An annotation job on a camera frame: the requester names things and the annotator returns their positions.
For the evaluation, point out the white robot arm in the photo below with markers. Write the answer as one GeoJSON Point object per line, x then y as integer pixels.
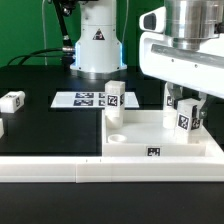
{"type": "Point", "coordinates": [182, 43]}

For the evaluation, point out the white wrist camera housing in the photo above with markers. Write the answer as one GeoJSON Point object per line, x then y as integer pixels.
{"type": "Point", "coordinates": [153, 21]}

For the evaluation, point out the white square tabletop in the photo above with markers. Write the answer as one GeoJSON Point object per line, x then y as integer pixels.
{"type": "Point", "coordinates": [143, 134]}

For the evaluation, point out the white U-shaped obstacle fence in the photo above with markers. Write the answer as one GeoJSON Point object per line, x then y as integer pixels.
{"type": "Point", "coordinates": [112, 169]}

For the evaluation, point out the black camera stand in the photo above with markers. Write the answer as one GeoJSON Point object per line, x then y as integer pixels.
{"type": "Point", "coordinates": [64, 8]}

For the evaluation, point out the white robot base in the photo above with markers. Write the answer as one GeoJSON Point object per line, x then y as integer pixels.
{"type": "Point", "coordinates": [98, 52]}

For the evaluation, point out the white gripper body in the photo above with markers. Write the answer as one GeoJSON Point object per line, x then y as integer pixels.
{"type": "Point", "coordinates": [201, 70]}

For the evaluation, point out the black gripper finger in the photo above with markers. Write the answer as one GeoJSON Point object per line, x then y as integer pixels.
{"type": "Point", "coordinates": [205, 102]}
{"type": "Point", "coordinates": [175, 92]}

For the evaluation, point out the white marker sheet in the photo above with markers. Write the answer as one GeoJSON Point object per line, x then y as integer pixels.
{"type": "Point", "coordinates": [79, 100]}

